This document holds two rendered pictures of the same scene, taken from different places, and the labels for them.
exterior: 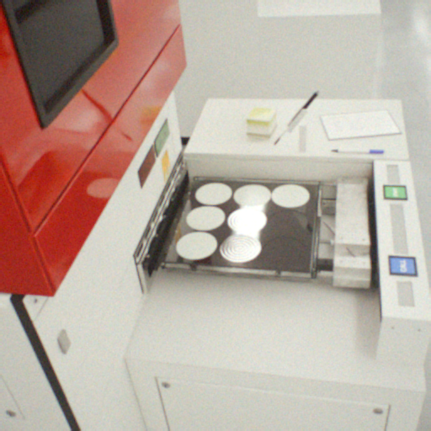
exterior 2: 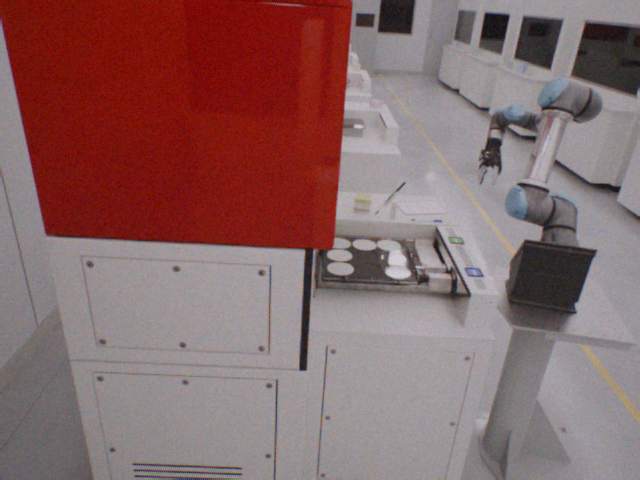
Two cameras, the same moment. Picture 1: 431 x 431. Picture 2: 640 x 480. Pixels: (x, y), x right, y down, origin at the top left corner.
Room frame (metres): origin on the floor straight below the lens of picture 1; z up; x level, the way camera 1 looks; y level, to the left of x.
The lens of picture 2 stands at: (-0.55, 0.60, 1.81)
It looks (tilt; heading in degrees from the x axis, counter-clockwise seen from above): 26 degrees down; 344
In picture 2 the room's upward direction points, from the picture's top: 4 degrees clockwise
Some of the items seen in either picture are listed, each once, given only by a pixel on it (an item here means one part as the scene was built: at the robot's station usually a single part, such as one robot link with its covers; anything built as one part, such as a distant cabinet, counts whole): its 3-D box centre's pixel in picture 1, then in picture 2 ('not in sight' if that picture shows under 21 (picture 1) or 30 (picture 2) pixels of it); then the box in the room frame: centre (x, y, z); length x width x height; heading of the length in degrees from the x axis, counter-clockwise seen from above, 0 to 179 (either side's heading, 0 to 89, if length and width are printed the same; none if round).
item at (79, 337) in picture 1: (132, 226); (311, 248); (0.95, 0.19, 1.02); 0.82 x 0.03 x 0.40; 165
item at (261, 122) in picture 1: (261, 123); (363, 203); (1.40, -0.16, 1.00); 0.07 x 0.07 x 0.07; 63
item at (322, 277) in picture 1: (264, 272); (383, 286); (0.95, -0.10, 0.84); 0.50 x 0.02 x 0.03; 75
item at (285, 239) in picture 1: (246, 220); (366, 257); (1.08, -0.08, 0.90); 0.34 x 0.34 x 0.01; 75
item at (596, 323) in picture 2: not in sight; (546, 313); (0.78, -0.73, 0.75); 0.45 x 0.44 x 0.13; 65
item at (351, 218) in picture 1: (351, 231); (430, 265); (1.03, -0.34, 0.87); 0.36 x 0.08 x 0.03; 165
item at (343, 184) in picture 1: (352, 184); (424, 241); (1.19, -0.38, 0.89); 0.08 x 0.03 x 0.03; 75
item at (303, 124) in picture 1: (296, 128); (390, 204); (1.29, -0.25, 1.03); 0.06 x 0.04 x 0.13; 75
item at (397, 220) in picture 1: (395, 248); (460, 271); (0.92, -0.41, 0.89); 0.55 x 0.09 x 0.14; 165
